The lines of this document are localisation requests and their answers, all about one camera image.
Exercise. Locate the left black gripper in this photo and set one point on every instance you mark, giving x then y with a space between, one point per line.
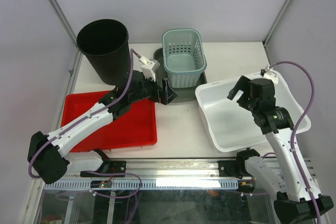
160 94

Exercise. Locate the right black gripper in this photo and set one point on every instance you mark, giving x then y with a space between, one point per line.
243 84

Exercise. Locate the dark grey plastic tray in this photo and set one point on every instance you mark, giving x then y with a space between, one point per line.
183 94

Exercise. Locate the teal perforated plastic basket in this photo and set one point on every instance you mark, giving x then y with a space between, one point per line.
183 57

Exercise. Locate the large white plastic tub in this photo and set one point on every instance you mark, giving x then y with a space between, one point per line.
230 127

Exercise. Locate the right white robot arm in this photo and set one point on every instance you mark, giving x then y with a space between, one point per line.
295 196

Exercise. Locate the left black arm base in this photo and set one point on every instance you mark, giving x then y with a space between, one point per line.
108 165

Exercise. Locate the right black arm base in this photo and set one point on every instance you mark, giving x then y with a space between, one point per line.
228 167

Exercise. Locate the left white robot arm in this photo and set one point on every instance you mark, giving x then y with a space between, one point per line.
48 153

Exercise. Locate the red plastic tray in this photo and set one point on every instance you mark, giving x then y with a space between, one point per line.
136 128

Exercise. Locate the black round plastic bin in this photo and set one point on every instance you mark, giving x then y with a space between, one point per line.
105 44

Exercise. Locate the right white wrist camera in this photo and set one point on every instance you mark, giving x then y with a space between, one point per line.
269 74

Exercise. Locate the aluminium mounting rail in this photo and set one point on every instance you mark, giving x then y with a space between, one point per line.
174 167

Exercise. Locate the white slotted cable duct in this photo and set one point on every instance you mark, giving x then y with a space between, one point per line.
147 184

